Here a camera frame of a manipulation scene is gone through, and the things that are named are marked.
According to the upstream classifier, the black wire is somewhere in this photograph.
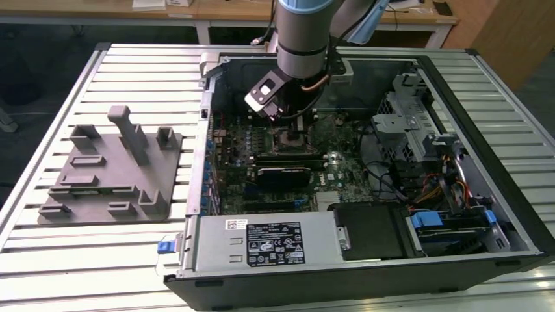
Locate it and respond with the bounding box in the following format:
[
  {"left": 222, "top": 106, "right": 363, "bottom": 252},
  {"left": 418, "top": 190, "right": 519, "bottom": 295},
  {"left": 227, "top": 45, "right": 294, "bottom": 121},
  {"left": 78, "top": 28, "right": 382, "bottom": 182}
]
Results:
[{"left": 363, "top": 161, "right": 411, "bottom": 204}]

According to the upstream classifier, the grey chair base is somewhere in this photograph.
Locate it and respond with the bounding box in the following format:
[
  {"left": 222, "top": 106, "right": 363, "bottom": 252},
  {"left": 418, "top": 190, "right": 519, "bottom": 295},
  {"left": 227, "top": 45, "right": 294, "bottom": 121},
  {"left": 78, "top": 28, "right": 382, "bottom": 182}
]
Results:
[{"left": 0, "top": 97, "right": 22, "bottom": 133}]

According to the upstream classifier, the wooden desk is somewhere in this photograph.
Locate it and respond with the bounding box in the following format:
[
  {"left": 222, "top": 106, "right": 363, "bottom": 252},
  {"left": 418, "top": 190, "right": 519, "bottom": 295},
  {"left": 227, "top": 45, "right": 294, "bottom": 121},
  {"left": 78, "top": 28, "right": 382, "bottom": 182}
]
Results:
[{"left": 0, "top": 0, "right": 461, "bottom": 49}]

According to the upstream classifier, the black label sticker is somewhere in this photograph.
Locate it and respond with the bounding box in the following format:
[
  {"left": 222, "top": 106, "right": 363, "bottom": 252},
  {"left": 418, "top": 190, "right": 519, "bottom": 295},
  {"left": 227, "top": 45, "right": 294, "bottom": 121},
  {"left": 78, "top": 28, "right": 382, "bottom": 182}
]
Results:
[{"left": 246, "top": 222, "right": 307, "bottom": 268}]

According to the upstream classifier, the brown wooden cabinet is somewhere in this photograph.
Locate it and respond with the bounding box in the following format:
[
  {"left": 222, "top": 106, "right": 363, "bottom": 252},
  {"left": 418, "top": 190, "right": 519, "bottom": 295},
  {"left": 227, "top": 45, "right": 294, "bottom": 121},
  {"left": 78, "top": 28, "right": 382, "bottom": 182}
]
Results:
[{"left": 442, "top": 0, "right": 555, "bottom": 90}]

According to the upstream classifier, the CPU socket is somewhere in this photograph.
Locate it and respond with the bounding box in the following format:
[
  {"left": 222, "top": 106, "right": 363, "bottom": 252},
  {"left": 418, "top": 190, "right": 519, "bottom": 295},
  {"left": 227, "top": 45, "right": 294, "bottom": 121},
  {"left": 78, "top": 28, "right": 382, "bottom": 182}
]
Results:
[{"left": 269, "top": 125, "right": 317, "bottom": 153}]

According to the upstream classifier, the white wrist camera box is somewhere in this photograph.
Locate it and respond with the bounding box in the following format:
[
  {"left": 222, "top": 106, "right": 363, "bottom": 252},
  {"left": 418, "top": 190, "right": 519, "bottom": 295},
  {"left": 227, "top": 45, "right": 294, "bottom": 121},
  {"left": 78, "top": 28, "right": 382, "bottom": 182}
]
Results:
[{"left": 245, "top": 68, "right": 293, "bottom": 115}]

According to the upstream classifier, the silver power supply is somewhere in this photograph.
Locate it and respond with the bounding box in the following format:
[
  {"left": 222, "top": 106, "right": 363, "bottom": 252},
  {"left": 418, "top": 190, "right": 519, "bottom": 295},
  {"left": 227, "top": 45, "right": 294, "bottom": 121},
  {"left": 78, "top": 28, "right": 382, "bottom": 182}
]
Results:
[{"left": 190, "top": 214, "right": 343, "bottom": 272}]

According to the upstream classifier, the grey parts rack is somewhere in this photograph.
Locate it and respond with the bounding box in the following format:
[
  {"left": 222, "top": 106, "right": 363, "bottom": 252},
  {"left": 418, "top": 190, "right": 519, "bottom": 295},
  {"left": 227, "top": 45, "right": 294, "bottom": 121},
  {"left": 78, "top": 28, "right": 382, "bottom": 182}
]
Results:
[{"left": 38, "top": 105, "right": 186, "bottom": 226}]

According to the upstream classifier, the black open PC case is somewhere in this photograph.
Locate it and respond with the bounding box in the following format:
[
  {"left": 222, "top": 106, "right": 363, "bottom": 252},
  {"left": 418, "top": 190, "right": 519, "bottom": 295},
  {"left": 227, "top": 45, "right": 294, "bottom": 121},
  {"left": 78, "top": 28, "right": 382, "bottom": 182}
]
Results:
[{"left": 163, "top": 48, "right": 555, "bottom": 312}]

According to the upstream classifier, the cable with silver connector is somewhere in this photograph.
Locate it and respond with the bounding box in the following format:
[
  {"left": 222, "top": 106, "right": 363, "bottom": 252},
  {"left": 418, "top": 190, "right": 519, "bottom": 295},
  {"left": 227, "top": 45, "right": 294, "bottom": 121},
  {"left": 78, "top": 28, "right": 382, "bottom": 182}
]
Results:
[{"left": 251, "top": 0, "right": 279, "bottom": 46}]

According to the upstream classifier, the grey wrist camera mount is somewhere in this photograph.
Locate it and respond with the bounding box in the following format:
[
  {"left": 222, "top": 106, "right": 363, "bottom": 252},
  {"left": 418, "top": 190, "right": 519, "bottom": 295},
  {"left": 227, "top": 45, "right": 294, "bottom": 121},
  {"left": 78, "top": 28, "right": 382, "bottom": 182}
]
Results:
[{"left": 330, "top": 57, "right": 357, "bottom": 86}]

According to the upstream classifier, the metal disk bay cage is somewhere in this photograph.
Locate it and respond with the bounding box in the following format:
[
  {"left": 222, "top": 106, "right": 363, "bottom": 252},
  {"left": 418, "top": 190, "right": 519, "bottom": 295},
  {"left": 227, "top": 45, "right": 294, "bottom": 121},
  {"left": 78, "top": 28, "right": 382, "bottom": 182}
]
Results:
[{"left": 371, "top": 73, "right": 469, "bottom": 163}]

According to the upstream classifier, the blue disk carrier handle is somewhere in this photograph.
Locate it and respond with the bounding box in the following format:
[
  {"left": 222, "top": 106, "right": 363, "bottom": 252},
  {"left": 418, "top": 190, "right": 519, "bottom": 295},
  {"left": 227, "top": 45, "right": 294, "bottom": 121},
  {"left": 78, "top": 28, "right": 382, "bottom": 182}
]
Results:
[{"left": 410, "top": 210, "right": 445, "bottom": 231}]

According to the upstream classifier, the black graphics card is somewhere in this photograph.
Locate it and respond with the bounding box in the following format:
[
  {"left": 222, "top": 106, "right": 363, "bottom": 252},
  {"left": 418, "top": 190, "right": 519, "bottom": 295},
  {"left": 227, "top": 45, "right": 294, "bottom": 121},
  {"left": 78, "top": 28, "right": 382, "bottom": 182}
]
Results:
[{"left": 254, "top": 166, "right": 314, "bottom": 190}]

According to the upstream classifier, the green motherboard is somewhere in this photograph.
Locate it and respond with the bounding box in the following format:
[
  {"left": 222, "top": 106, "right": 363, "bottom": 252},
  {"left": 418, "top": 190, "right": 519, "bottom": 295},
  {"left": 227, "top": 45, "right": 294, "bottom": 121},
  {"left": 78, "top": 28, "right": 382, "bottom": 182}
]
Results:
[{"left": 207, "top": 110, "right": 391, "bottom": 215}]

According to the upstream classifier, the silver heat sink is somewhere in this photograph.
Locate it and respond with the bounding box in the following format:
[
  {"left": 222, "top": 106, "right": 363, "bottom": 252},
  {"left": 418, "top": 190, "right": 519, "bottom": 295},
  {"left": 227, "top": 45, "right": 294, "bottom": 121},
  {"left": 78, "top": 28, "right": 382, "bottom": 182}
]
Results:
[{"left": 315, "top": 191, "right": 343, "bottom": 209}]

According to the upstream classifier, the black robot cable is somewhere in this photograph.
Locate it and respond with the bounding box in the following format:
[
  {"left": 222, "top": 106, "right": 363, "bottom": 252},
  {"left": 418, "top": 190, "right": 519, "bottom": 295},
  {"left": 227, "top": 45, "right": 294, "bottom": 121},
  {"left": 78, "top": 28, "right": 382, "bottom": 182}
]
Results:
[{"left": 302, "top": 32, "right": 349, "bottom": 120}]

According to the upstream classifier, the coloured wire bundle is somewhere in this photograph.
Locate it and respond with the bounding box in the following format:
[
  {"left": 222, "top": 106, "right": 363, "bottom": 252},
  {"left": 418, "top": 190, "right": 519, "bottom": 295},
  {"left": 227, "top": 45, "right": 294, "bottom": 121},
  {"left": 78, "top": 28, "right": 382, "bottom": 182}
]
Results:
[{"left": 415, "top": 155, "right": 473, "bottom": 209}]

